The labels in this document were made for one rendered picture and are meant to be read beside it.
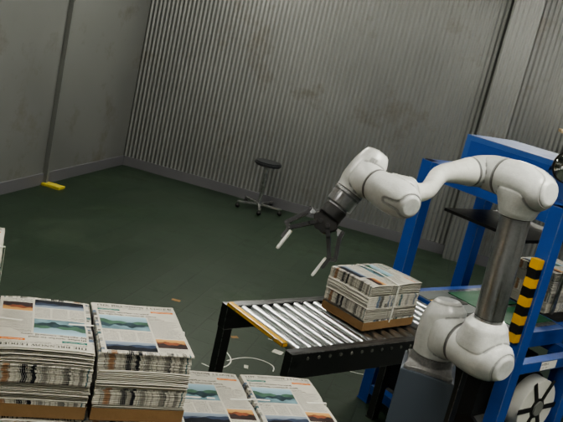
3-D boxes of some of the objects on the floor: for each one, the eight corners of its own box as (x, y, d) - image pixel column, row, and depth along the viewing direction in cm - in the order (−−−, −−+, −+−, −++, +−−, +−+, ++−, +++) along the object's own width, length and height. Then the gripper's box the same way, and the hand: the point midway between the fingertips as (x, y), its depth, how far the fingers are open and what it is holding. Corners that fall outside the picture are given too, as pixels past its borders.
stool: (286, 212, 915) (297, 165, 902) (274, 220, 863) (286, 171, 849) (245, 200, 926) (256, 154, 913) (231, 208, 874) (241, 158, 861)
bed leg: (195, 456, 373) (223, 330, 357) (189, 450, 377) (216, 324, 362) (204, 455, 376) (233, 329, 361) (198, 448, 381) (226, 323, 365)
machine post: (476, 485, 405) (565, 209, 370) (463, 476, 412) (549, 203, 377) (486, 482, 411) (574, 209, 376) (473, 473, 418) (559, 204, 382)
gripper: (369, 232, 235) (327, 287, 235) (306, 183, 239) (264, 238, 239) (369, 230, 228) (325, 287, 228) (304, 180, 232) (260, 236, 232)
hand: (296, 259), depth 233 cm, fingers open, 13 cm apart
